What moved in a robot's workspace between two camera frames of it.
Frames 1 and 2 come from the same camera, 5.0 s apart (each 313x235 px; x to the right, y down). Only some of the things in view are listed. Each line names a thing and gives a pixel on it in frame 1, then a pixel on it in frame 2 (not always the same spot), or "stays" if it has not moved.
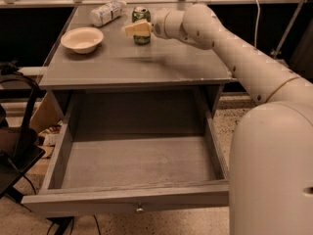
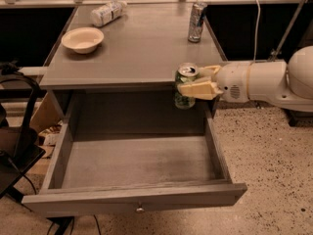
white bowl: (83, 40) stays
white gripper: (158, 23) -> (232, 81)
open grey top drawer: (133, 151) stays
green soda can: (141, 13) -> (185, 72)
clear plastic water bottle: (107, 13) stays
